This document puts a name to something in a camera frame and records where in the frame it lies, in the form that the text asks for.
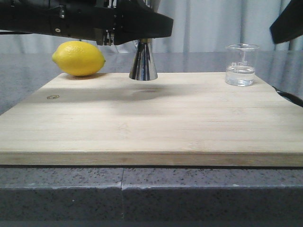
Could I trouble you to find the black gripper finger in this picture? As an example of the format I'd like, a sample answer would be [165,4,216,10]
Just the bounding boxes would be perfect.
[270,0,303,44]

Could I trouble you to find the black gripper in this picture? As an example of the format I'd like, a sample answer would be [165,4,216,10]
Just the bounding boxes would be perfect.
[46,0,173,45]

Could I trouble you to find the silver double jigger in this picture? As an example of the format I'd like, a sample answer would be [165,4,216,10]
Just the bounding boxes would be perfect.
[129,38,158,81]

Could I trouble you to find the clear glass beaker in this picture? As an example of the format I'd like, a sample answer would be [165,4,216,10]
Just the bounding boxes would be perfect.
[225,44,259,87]

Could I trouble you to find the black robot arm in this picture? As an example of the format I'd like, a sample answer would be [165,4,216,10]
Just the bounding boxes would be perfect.
[0,0,173,45]

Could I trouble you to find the grey curtain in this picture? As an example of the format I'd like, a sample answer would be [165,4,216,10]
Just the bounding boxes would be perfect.
[0,0,303,54]

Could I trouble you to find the yellow lemon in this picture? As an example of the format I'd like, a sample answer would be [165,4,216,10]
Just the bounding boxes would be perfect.
[52,41,106,77]

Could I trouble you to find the light wooden cutting board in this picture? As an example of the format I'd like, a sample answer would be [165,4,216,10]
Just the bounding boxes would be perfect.
[0,72,303,166]

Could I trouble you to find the black cable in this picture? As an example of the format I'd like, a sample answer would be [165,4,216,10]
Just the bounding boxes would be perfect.
[272,85,303,106]

